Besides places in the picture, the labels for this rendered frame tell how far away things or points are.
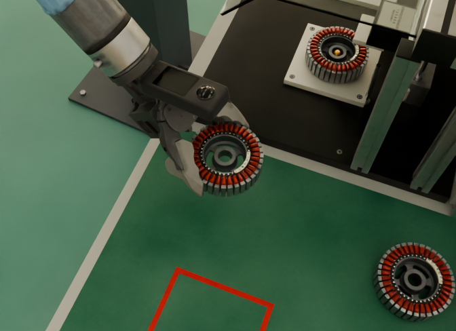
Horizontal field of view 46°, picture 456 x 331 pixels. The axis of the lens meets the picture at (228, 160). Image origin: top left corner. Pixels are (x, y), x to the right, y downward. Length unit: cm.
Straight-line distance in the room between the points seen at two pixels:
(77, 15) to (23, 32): 160
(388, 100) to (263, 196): 27
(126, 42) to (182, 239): 34
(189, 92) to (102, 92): 131
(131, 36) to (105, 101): 127
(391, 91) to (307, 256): 29
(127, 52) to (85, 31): 5
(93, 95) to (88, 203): 42
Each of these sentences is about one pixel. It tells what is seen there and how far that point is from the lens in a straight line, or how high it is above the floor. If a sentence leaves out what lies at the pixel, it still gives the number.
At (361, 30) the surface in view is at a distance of 95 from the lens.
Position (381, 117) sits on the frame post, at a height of 92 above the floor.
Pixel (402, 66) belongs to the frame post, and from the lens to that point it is 71.
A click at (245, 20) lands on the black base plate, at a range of 109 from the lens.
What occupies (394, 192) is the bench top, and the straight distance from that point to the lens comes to 94.
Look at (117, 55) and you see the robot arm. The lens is 69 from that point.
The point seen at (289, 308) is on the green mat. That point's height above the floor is 75.
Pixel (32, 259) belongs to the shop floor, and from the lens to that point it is 174.
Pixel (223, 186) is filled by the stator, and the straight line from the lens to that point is 75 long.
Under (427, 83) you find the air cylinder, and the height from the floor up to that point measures 82.
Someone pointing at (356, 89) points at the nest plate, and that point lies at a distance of 99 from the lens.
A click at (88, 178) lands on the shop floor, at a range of 181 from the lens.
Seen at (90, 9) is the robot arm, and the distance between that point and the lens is 67.
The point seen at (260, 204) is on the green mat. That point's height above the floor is 75.
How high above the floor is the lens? 155
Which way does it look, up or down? 60 degrees down
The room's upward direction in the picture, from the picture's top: straight up
